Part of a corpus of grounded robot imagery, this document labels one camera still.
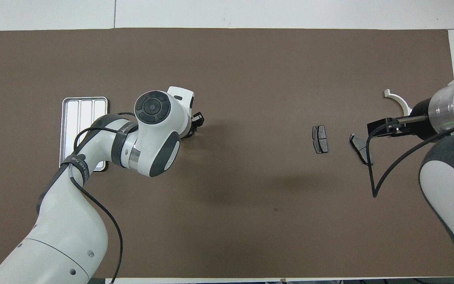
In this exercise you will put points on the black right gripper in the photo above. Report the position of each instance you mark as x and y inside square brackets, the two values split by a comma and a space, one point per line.
[398, 128]

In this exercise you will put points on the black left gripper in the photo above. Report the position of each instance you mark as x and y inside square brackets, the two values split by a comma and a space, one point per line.
[189, 132]

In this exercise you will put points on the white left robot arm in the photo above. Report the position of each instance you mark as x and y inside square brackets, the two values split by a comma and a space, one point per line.
[65, 221]

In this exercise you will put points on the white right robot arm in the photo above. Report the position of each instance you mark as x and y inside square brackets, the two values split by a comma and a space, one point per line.
[447, 189]

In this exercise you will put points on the silver metal tray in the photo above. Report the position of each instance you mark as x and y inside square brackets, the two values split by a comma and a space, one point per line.
[71, 118]

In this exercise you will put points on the large dark grey brake pad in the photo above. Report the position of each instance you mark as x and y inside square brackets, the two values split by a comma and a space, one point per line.
[358, 143]

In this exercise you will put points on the small dark grey brake pad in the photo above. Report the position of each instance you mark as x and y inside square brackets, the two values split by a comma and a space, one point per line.
[321, 134]

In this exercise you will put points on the brown table mat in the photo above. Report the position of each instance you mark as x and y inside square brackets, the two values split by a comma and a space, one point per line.
[250, 71]

